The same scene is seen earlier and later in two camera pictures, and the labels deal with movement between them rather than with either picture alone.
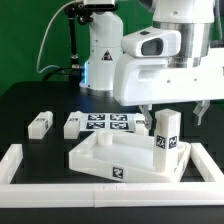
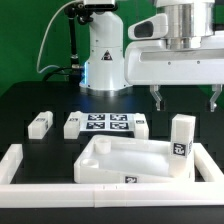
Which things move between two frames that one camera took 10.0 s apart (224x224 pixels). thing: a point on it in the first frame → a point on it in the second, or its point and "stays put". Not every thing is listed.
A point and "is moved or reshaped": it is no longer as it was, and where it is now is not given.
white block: [40, 125] stays put
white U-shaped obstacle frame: [209, 192] stays put
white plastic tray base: [126, 156] is moved or reshaped
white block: [166, 139] → [181, 161]
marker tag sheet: [123, 121] stays put
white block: [72, 126] stays put
